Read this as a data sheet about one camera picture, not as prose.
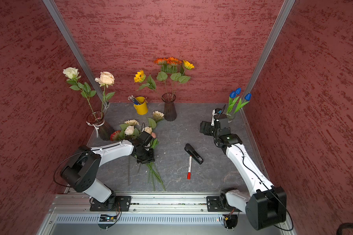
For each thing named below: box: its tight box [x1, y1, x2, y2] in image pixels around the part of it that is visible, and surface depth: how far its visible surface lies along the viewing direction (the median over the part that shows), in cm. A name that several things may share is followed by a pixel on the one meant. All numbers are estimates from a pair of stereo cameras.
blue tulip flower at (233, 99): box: [226, 91, 240, 115], surface depth 91 cm
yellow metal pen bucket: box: [133, 96, 149, 116], surface depth 112 cm
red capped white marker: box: [187, 155, 193, 180], surface depth 87 cm
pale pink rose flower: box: [94, 71, 116, 117], surface depth 75 cm
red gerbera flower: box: [109, 130, 122, 142], surface depth 97 cm
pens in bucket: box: [127, 94, 141, 105], surface depth 105 cm
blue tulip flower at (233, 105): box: [226, 87, 242, 114], surface depth 91 cm
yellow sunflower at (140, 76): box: [133, 69, 157, 93], surface depth 85 cm
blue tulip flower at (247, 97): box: [233, 93, 252, 115], surface depth 89 cm
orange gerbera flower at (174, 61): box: [167, 56, 183, 95], surface depth 91 cm
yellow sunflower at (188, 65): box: [178, 59, 195, 85], surface depth 91 cm
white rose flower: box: [62, 67, 99, 122], surface depth 82 cm
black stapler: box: [184, 143, 204, 165], surface depth 91 cm
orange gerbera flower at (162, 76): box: [153, 57, 169, 95], surface depth 92 cm
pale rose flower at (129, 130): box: [124, 125, 135, 136], surface depth 98 cm
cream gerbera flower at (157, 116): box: [147, 110, 165, 129], surface depth 109 cm
